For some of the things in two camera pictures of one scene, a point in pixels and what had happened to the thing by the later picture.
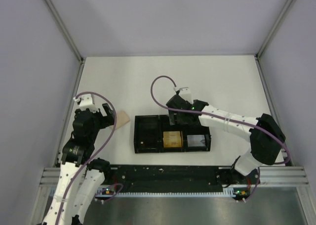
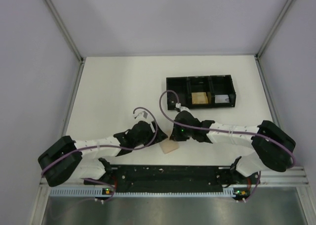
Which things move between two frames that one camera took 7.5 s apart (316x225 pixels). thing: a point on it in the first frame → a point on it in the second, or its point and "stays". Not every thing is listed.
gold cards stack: [173, 139] → [199, 98]
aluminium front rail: [286, 176] stays
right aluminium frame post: [268, 89] stays
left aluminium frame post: [63, 27] stays
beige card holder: [122, 118] → [168, 145]
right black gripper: [173, 119] → [176, 136]
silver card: [196, 140] → [221, 98]
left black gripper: [105, 122] → [161, 136]
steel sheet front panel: [280, 206] stays
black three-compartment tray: [154, 133] → [199, 92]
